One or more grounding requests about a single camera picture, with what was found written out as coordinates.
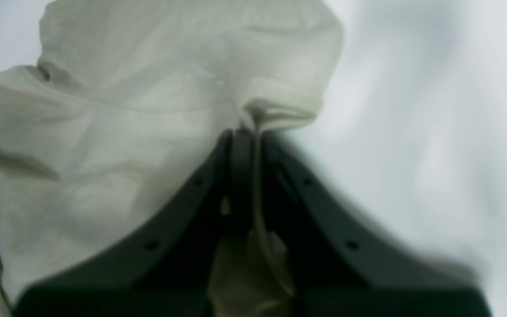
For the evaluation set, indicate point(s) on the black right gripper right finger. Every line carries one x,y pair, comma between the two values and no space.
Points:
339,267

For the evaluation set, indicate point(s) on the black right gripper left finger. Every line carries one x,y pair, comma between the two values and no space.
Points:
161,269

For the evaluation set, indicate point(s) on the beige T-shirt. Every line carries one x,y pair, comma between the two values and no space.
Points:
126,100

